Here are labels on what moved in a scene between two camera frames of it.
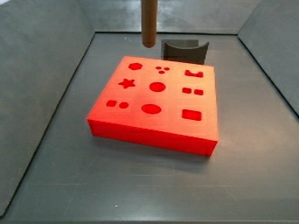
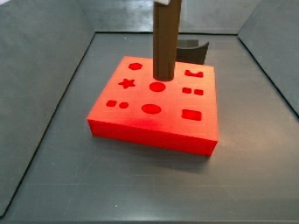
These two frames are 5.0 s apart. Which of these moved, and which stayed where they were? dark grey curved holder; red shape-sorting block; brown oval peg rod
Moved: brown oval peg rod
Stayed: red shape-sorting block; dark grey curved holder
